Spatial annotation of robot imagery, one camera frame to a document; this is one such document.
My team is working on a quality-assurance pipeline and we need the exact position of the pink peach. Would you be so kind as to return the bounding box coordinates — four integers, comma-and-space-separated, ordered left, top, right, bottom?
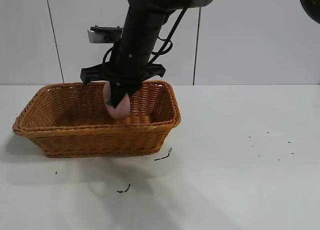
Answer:
103, 81, 131, 120

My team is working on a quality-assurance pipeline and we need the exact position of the short black camera cable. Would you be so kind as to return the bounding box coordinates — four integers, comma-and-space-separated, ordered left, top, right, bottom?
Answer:
101, 46, 119, 66

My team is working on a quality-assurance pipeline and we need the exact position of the long black arm cable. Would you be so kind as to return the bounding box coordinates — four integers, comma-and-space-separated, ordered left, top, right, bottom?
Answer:
149, 6, 189, 66

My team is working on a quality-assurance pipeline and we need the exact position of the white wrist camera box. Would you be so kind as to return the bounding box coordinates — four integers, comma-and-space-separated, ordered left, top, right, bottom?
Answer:
87, 26, 124, 44

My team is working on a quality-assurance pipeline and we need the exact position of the brown woven wicker basket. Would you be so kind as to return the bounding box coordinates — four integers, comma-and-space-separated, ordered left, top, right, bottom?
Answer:
12, 80, 182, 158

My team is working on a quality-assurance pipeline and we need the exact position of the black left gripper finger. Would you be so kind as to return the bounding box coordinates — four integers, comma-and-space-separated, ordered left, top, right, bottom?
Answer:
127, 83, 144, 95
109, 81, 130, 110

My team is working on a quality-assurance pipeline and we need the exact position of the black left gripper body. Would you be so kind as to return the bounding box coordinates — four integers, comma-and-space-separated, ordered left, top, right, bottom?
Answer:
80, 41, 167, 88

